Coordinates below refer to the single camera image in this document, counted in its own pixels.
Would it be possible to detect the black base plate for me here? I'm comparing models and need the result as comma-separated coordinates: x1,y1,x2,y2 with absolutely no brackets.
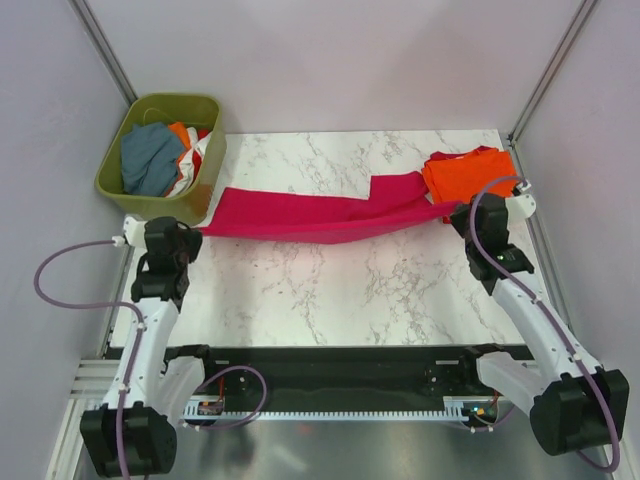
199,346,494,413

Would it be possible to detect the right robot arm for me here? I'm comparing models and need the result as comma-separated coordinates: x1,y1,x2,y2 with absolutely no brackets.
451,194,630,464

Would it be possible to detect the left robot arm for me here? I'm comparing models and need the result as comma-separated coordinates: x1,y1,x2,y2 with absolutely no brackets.
80,217,220,479

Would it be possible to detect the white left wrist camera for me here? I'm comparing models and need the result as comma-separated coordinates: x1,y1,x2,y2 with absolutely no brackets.
123,215,146,249

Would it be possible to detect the olive green plastic bin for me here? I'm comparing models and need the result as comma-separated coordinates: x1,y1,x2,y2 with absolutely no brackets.
95,93,227,226

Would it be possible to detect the aluminium rail profile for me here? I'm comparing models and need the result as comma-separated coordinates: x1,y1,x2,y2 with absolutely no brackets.
70,359,119,400

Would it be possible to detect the left aluminium frame post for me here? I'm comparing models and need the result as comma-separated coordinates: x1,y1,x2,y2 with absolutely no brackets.
68,0,138,105

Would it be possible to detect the folded red t shirt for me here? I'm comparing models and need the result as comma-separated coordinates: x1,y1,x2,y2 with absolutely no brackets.
427,145,501,226

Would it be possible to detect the right aluminium frame post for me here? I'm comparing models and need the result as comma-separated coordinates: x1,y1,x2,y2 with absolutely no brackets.
505,0,600,147

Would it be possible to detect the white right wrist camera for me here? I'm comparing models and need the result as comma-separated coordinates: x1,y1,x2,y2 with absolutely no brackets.
505,181,537,225

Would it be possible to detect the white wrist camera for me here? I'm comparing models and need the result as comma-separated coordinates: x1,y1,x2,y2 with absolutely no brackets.
123,215,146,249
505,181,537,225

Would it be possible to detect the magenta t shirt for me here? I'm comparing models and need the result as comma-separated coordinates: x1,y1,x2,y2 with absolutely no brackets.
200,172,460,245

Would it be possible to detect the grey blue t shirt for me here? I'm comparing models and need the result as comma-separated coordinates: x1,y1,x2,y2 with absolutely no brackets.
120,122,185,197

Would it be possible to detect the white slotted cable duct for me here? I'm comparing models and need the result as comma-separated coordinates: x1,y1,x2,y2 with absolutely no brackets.
181,397,495,424

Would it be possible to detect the aluminium frame post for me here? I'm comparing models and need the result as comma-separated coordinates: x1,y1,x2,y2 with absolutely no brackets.
68,0,138,105
505,0,600,147

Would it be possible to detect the folded orange t shirt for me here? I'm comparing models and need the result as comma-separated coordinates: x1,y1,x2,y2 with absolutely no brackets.
420,150,521,206

